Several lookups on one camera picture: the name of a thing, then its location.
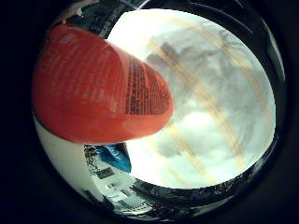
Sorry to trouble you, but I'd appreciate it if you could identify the red spray bottle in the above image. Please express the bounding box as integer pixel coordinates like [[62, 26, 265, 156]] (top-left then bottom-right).
[[31, 22, 175, 145]]

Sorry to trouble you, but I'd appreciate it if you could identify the blue cloth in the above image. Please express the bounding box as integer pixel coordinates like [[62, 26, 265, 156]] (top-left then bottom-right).
[[94, 143, 133, 174]]

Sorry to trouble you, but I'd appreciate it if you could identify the white tablecloth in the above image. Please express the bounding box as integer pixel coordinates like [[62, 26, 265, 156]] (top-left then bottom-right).
[[106, 8, 277, 189]]

